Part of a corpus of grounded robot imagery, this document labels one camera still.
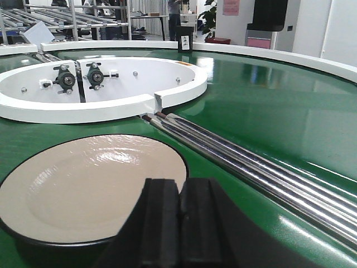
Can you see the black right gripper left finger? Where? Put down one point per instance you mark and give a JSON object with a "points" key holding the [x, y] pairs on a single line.
{"points": [[150, 235]]}

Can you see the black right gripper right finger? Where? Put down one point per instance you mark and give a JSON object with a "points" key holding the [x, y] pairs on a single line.
{"points": [[215, 233]]}

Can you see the beige plate black rim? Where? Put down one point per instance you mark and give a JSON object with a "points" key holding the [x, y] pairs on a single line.
{"points": [[82, 191]]}

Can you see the steel conveyor rollers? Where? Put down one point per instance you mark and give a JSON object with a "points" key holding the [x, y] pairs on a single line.
{"points": [[317, 204]]}

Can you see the small black sign box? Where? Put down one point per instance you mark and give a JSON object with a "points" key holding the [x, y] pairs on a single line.
{"points": [[184, 37]]}

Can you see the green potted plant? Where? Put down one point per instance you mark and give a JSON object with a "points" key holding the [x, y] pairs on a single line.
{"points": [[208, 17]]}

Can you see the metal roller rack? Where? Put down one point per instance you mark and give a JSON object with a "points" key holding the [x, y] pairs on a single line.
{"points": [[66, 20]]}

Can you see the white outer conveyor rim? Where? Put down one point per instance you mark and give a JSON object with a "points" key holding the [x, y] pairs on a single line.
{"points": [[344, 71]]}

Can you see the person in background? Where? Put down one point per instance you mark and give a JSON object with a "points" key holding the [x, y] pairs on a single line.
{"points": [[174, 16]]}

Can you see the white box on rack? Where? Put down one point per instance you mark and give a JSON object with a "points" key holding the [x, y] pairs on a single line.
{"points": [[38, 34]]}

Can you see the black wall-mounted device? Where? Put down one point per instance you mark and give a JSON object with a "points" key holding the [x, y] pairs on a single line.
{"points": [[269, 15]]}

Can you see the pink wall poster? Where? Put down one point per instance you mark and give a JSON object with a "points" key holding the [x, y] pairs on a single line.
{"points": [[231, 7]]}

